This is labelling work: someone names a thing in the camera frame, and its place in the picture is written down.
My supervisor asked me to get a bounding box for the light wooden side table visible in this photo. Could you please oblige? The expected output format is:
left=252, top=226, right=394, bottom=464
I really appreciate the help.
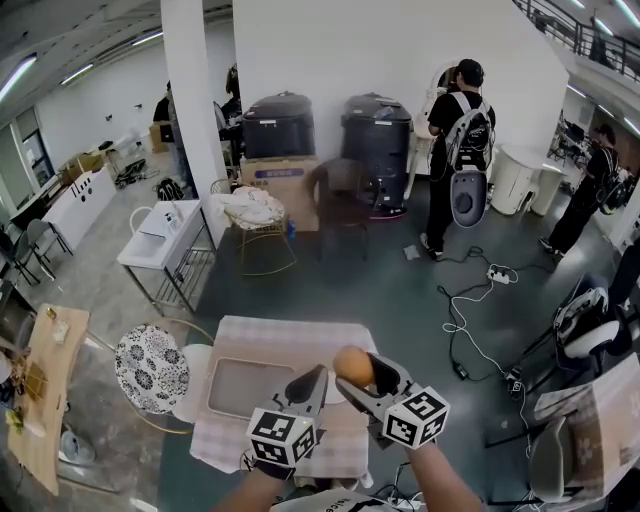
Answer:
left=6, top=304, right=92, bottom=497

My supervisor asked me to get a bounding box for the white sink cabinet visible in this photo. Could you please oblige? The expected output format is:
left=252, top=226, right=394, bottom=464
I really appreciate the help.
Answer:
left=116, top=199, right=219, bottom=315

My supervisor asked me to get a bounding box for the orange bread roll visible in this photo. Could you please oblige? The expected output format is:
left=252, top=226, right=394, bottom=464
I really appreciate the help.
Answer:
left=331, top=345, right=377, bottom=388

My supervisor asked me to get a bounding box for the black white backpack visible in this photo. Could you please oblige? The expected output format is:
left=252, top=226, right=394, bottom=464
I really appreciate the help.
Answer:
left=444, top=96, right=494, bottom=172

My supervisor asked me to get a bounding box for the white black pod device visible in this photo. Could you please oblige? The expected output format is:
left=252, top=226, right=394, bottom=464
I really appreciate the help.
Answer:
left=553, top=286, right=622, bottom=362

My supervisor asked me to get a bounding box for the white round plate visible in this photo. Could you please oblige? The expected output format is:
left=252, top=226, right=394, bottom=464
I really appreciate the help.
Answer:
left=321, top=381, right=348, bottom=407

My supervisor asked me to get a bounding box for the white rectangular tray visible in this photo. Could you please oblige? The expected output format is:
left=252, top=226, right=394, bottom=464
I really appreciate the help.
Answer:
left=205, top=355, right=298, bottom=417

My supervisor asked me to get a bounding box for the brown chair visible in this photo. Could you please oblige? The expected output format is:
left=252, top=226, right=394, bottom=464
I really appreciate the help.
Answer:
left=306, top=158, right=375, bottom=262

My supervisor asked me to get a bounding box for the gold wire basket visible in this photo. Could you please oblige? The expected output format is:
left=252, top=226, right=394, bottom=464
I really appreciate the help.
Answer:
left=19, top=361, right=49, bottom=402

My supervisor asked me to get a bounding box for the floral gold-frame chair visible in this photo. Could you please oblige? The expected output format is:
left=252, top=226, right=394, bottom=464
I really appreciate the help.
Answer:
left=114, top=318, right=217, bottom=436

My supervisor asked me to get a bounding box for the table with checkered cloth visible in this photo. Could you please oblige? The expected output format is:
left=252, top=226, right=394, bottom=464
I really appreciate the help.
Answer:
left=189, top=314, right=378, bottom=490

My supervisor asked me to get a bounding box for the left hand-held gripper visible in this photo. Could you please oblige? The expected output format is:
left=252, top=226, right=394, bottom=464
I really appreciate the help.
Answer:
left=245, top=364, right=331, bottom=470

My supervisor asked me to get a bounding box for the gold wire chair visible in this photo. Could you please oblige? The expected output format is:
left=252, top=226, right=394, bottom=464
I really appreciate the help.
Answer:
left=209, top=178, right=298, bottom=278

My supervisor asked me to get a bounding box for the beige table mat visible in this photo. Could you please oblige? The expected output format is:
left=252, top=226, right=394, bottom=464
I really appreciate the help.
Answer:
left=204, top=339, right=372, bottom=452

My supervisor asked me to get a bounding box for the white power cable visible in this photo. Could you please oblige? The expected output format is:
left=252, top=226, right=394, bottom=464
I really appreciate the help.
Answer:
left=441, top=279, right=517, bottom=377

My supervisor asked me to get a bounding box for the person's left forearm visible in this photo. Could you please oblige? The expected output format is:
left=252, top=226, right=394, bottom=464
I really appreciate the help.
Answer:
left=211, top=468, right=297, bottom=512

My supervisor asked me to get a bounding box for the white hoop chair back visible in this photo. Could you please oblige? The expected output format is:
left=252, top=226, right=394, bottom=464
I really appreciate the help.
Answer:
left=129, top=205, right=154, bottom=237

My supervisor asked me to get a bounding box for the grey shell chair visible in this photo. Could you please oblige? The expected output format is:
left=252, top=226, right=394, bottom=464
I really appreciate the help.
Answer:
left=483, top=414, right=586, bottom=506

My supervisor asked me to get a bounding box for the person's right forearm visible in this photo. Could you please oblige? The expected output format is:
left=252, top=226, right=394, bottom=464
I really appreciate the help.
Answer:
left=406, top=441, right=484, bottom=512

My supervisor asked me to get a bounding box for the cloth-draped cardboard box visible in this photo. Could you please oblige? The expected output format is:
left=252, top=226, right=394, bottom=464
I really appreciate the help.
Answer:
left=531, top=351, right=640, bottom=502

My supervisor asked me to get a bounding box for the wide black machine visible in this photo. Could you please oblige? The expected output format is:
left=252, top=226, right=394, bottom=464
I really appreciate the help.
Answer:
left=241, top=90, right=318, bottom=161

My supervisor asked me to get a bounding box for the clear plastic water jug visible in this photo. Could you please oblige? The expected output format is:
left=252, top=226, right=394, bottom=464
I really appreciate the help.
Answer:
left=59, top=430, right=97, bottom=467

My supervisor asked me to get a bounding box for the tall black machine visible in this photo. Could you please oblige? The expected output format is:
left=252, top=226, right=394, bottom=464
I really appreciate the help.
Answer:
left=340, top=91, right=414, bottom=212

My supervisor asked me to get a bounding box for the white power strip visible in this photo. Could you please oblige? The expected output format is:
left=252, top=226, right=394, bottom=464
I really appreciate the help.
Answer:
left=486, top=263, right=519, bottom=287

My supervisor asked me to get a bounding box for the white counter with holes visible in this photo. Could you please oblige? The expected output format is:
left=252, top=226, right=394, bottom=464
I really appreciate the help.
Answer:
left=41, top=166, right=119, bottom=252

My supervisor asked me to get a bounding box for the white round cabinet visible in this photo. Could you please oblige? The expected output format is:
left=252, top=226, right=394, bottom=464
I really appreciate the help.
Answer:
left=491, top=144, right=567, bottom=218

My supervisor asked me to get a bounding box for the grey white pod device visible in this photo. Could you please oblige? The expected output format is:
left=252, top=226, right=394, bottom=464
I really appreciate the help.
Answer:
left=449, top=166, right=489, bottom=230

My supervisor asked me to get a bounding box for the black folded cart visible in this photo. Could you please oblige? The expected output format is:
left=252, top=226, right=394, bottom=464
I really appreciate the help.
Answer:
left=114, top=158, right=149, bottom=189

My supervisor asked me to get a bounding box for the person's white printed shirt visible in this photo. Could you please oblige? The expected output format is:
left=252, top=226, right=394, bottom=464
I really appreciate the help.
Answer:
left=269, top=488, right=402, bottom=512

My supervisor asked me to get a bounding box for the white vanity with mirror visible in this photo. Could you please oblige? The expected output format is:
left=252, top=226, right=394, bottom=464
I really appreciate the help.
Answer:
left=406, top=58, right=464, bottom=200

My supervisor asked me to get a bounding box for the grey metal chair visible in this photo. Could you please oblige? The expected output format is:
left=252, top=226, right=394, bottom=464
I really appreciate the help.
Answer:
left=24, top=218, right=74, bottom=267

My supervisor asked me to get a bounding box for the black balcony railing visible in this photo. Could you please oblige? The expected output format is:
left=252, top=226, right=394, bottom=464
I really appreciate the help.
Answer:
left=514, top=0, right=640, bottom=82

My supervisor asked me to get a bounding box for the plain brown cardboard box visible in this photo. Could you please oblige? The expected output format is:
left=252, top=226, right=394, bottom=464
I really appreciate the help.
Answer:
left=59, top=151, right=109, bottom=185

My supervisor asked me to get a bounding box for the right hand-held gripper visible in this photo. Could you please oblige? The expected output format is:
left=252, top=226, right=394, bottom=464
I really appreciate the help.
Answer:
left=334, top=353, right=452, bottom=449

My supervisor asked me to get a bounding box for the ceiling light tube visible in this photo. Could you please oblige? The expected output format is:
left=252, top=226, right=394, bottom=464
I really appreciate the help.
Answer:
left=130, top=29, right=166, bottom=48
left=59, top=63, right=96, bottom=87
left=0, top=54, right=39, bottom=102

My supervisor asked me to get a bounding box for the black cable with adapter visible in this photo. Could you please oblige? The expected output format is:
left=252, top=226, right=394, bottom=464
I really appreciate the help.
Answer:
left=436, top=244, right=507, bottom=382

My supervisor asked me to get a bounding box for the white crumpled cloth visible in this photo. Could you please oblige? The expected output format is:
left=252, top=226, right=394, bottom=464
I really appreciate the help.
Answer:
left=211, top=186, right=288, bottom=232

